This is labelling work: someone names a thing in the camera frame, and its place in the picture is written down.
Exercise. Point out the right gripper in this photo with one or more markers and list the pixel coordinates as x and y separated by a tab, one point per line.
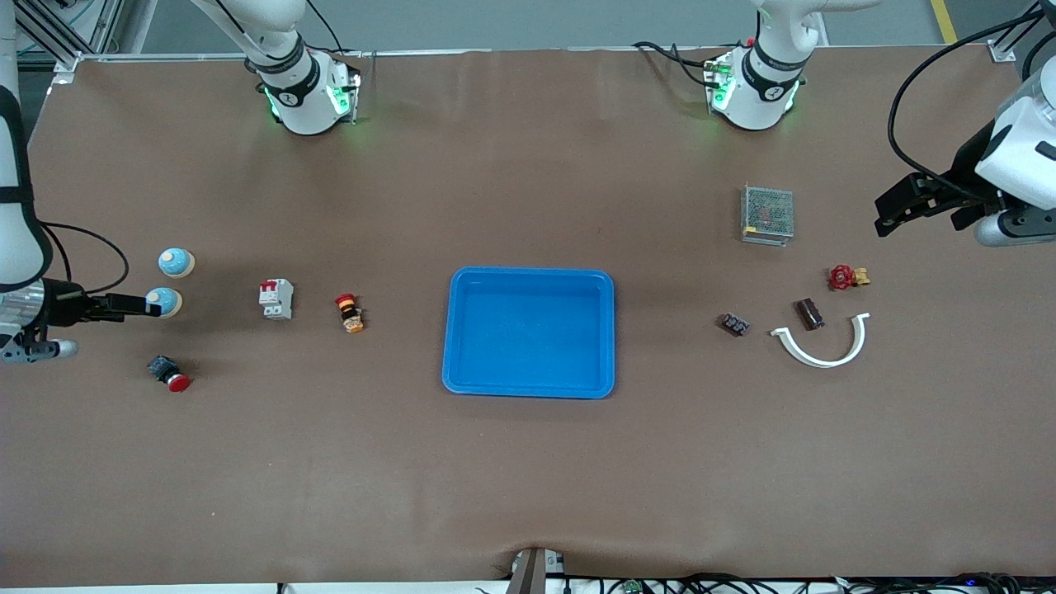
63	301

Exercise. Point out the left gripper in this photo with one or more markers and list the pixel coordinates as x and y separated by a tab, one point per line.
962	176

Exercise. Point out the blue dome call bell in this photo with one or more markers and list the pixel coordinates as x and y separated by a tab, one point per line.
175	262
168	300

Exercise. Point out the long dark brown capacitor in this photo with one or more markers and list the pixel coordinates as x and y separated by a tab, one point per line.
809	314

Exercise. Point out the short dark brown capacitor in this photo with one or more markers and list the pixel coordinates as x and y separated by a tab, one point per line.
733	324

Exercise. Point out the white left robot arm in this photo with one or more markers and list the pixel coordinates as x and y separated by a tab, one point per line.
759	91

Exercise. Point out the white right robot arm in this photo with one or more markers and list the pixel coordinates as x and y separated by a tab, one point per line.
297	103

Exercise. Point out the red mushroom push button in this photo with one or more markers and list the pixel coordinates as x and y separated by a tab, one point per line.
169	373

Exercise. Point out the brass valve red handwheel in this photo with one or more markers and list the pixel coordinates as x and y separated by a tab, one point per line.
841	277

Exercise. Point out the white red circuit breaker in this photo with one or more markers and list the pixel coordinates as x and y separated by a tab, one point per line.
276	299

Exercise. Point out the perforated metal power supply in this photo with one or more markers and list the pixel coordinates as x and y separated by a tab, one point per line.
769	214

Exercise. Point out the white half-round pipe clamp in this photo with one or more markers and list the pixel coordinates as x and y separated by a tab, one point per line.
817	360

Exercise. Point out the base connector box green light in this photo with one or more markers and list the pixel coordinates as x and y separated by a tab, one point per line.
342	97
716	82

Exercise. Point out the blue plastic tray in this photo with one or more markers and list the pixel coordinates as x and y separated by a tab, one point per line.
528	330

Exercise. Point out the aluminium frame profile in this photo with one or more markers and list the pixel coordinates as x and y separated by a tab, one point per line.
1002	51
56	45

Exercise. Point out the orange red emergency stop switch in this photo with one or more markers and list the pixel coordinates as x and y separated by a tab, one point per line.
350	313

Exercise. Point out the silver table edge rail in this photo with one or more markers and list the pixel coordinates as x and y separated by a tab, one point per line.
165	57

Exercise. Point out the grey metal mount bracket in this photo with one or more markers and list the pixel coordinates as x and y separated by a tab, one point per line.
532	573

